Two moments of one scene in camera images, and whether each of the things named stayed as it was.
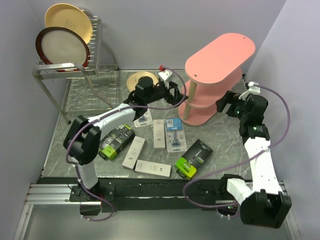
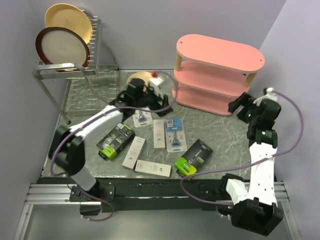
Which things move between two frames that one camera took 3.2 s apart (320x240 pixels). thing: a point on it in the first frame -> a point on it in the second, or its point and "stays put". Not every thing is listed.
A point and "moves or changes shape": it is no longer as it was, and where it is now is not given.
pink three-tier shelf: (210, 73) moves or changes shape
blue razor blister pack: (175, 138) stays put
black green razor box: (193, 159) stays put
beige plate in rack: (69, 16) stays put
